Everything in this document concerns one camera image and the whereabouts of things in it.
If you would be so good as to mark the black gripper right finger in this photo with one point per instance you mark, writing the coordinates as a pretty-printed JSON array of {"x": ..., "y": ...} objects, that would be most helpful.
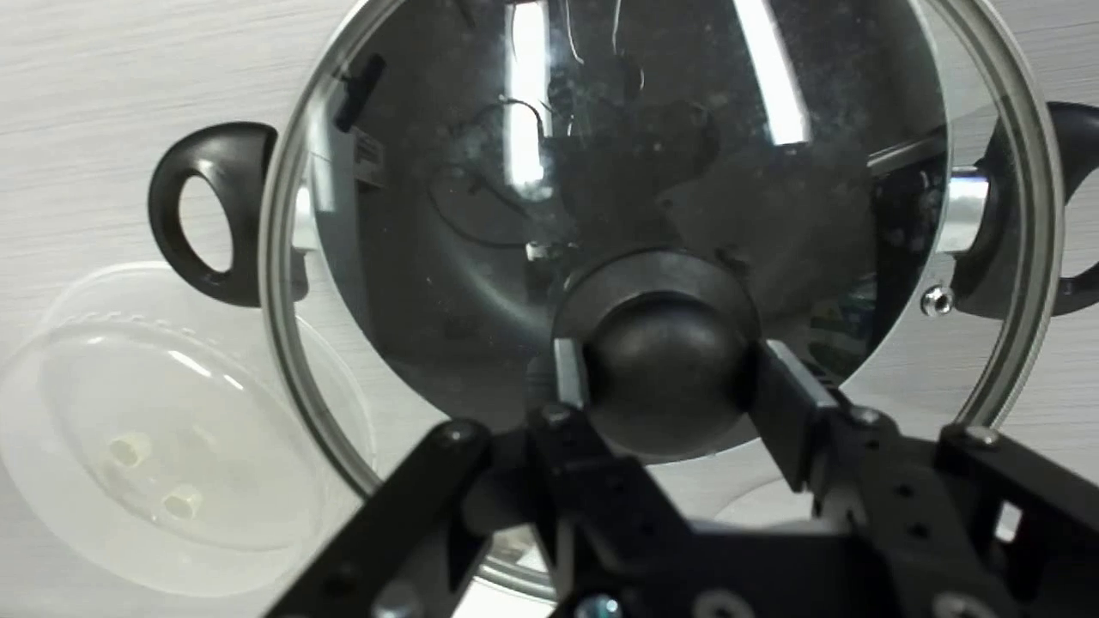
[{"x": 915, "y": 491}]

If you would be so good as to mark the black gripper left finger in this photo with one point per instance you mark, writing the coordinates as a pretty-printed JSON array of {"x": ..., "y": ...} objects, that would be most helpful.
[{"x": 434, "y": 515}]

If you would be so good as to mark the glass lid with black knob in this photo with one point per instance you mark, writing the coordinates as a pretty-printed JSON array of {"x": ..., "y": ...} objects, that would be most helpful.
[{"x": 663, "y": 378}]

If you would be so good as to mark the large clear plastic lid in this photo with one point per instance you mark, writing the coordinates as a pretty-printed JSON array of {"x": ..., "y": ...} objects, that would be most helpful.
[{"x": 140, "y": 502}]

